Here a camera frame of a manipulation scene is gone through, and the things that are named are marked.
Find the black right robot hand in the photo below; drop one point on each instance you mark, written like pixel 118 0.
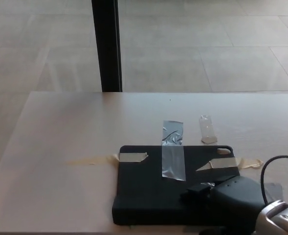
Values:
pixel 236 198

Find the black tray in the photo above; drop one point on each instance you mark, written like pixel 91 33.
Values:
pixel 143 181

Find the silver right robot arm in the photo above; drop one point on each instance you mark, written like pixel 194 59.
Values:
pixel 280 218

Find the beige masking tape strip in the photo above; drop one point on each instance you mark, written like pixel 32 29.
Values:
pixel 131 157
pixel 223 162

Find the clear tape strip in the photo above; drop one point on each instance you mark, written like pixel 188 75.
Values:
pixel 206 129

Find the wide grey duct tape strip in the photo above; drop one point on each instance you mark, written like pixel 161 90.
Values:
pixel 273 191

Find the long grey duct tape strip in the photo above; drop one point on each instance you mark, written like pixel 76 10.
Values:
pixel 173 156

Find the black vertical window frame post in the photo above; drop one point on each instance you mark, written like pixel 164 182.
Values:
pixel 106 49

